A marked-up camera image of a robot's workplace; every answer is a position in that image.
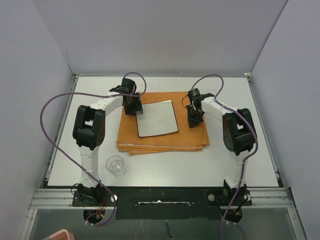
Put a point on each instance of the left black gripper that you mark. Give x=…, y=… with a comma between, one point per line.
x=136, y=107

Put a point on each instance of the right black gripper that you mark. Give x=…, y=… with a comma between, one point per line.
x=192, y=122

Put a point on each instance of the orange cloth napkin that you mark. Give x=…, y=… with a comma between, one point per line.
x=186, y=139

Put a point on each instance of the white square plate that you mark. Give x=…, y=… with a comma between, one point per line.
x=157, y=119

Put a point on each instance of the clear drinking glass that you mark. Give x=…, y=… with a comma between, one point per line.
x=115, y=165

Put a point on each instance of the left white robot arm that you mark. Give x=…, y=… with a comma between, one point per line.
x=90, y=129

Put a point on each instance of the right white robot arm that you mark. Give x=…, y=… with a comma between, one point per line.
x=238, y=131

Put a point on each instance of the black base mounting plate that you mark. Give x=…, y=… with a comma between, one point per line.
x=162, y=203

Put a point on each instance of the pink box corner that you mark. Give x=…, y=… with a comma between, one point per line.
x=62, y=234

